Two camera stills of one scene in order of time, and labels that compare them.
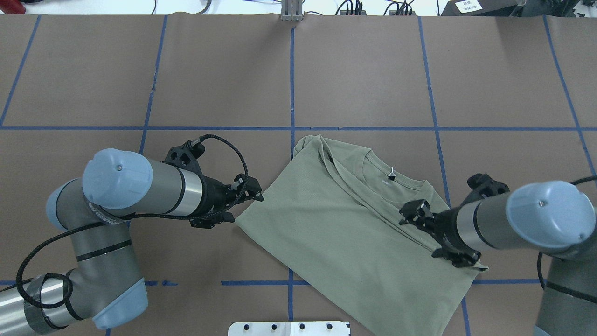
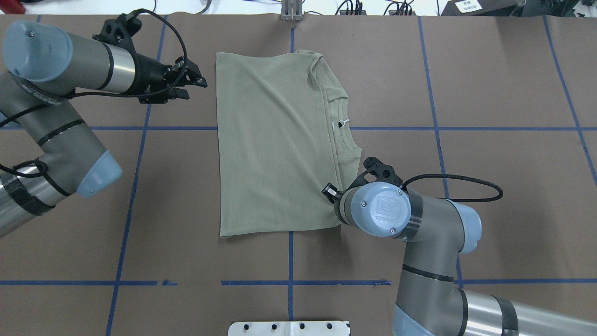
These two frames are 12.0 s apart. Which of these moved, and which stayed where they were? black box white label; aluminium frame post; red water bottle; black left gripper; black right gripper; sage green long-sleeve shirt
Moved: sage green long-sleeve shirt; black left gripper; black right gripper
Stayed: red water bottle; black box white label; aluminium frame post
